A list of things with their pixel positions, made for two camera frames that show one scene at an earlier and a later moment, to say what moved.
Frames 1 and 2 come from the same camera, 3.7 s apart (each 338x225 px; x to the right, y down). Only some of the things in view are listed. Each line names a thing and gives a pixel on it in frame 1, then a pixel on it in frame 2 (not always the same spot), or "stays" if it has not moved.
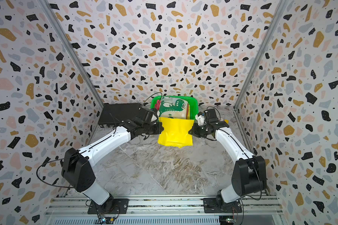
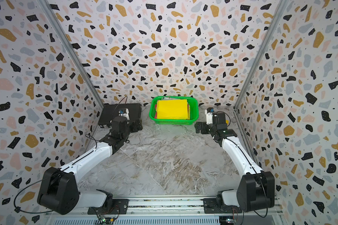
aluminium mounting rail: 66,206 stays
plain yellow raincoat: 175,132 to 173,109
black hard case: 111,115 stays
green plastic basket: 193,104 stays
